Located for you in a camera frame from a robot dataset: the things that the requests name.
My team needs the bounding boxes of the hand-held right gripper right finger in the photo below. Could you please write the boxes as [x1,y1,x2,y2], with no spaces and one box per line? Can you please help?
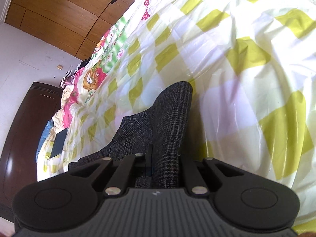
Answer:
[178,153,247,198]

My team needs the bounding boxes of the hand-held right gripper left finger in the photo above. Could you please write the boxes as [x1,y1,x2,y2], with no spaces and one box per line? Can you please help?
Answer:
[69,144,155,198]

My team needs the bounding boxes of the dark grey plaid pants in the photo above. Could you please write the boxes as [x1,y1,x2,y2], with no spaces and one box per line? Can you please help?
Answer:
[69,81,193,188]

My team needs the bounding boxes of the dark flat notebook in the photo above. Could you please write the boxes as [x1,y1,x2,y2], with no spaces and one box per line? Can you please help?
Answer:
[50,128,68,159]

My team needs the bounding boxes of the blue cloth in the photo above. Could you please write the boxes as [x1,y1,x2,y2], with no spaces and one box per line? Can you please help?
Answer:
[36,121,53,163]

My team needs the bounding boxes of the pink cream quilt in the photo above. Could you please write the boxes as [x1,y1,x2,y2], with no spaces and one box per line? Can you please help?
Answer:
[51,81,82,129]

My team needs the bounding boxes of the dark wooden headboard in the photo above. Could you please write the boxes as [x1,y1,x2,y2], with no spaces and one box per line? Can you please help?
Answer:
[0,81,62,223]

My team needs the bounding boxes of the cartoon printed checked bedsheet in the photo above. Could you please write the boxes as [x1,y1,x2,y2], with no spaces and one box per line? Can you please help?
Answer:
[37,0,316,232]

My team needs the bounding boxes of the brown wooden wardrobe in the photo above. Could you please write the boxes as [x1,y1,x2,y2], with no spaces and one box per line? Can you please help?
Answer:
[5,0,149,61]

